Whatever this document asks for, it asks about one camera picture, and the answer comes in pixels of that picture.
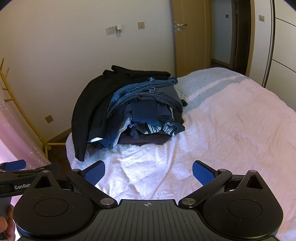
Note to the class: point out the wooden door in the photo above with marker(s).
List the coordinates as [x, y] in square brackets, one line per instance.
[194, 46]

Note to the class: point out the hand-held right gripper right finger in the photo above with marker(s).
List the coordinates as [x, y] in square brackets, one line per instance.
[203, 173]

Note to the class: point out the white wardrobe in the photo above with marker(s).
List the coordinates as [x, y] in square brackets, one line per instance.
[282, 46]

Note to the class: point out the pink cloth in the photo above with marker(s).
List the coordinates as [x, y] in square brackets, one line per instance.
[16, 139]

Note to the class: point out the black pants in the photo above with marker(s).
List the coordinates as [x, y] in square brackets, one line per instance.
[90, 104]

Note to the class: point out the beige wall socket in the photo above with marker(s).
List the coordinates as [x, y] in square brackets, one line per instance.
[49, 119]

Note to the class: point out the dark brown garment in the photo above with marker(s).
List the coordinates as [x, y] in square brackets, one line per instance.
[143, 140]

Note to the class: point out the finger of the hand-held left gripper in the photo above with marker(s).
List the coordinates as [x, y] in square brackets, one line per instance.
[23, 173]
[13, 165]

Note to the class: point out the white wall socket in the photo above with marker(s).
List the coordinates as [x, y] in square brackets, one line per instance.
[110, 30]

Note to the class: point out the person's left hand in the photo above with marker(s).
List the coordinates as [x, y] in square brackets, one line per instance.
[10, 229]

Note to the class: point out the blue denim jeans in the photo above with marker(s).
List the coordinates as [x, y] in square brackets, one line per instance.
[129, 92]

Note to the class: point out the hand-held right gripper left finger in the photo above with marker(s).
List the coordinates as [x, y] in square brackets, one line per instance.
[94, 173]

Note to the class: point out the grey wall switch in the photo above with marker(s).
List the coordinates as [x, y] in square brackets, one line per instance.
[261, 18]

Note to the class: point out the navy folded garment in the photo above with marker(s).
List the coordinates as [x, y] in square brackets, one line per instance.
[144, 112]

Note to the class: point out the beige wall plate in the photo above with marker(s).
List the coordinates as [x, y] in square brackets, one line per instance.
[140, 25]

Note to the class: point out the dark grey pants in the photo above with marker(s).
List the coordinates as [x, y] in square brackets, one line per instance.
[164, 97]

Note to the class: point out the bed with pink sheet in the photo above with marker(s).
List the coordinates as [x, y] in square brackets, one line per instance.
[219, 129]

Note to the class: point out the yellow clothes rack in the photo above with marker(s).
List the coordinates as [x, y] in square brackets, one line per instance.
[27, 120]

